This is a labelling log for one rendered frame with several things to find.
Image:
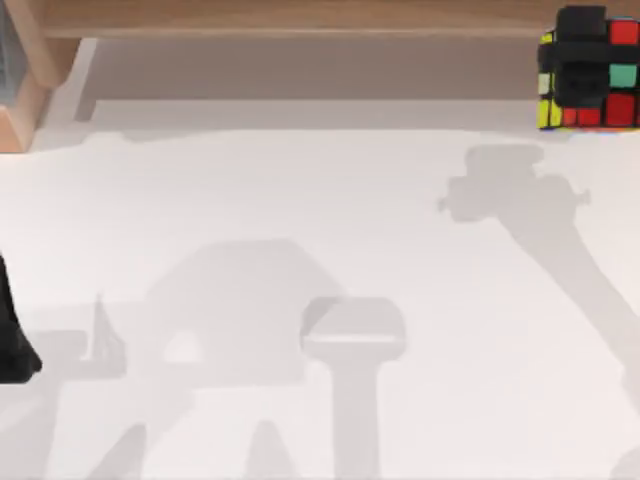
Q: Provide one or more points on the wooden cupboard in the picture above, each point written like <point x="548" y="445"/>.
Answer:
<point x="300" y="19"/>

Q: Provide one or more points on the pale wooden drawer front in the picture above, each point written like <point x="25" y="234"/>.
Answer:
<point x="15" y="127"/>

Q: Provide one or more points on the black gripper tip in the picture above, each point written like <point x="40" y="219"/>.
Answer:
<point x="11" y="345"/>

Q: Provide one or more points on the multicoloured puzzle cube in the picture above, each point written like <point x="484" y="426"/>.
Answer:
<point x="621" y="107"/>

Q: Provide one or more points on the grey pierced drawer inside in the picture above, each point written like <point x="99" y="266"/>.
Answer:
<point x="7" y="55"/>

